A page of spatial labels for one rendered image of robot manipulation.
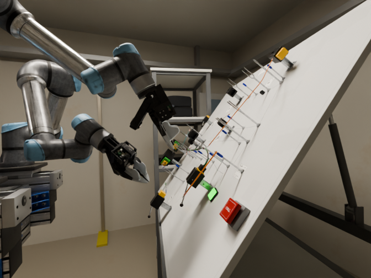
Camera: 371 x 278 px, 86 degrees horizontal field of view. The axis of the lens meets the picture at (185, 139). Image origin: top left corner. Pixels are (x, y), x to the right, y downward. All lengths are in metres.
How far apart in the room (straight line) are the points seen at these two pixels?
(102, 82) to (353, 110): 2.12
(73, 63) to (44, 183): 0.74
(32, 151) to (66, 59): 0.33
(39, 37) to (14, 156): 0.68
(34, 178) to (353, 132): 2.43
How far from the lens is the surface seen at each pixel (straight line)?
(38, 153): 0.83
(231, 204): 0.51
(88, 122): 0.82
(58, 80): 1.08
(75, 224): 3.26
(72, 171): 3.09
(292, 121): 0.61
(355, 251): 2.58
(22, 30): 0.89
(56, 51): 0.84
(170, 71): 1.72
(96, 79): 0.67
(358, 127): 2.33
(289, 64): 0.94
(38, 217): 1.36
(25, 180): 1.34
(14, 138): 1.35
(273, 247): 1.06
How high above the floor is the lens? 1.29
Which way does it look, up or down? level
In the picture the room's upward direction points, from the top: 2 degrees counter-clockwise
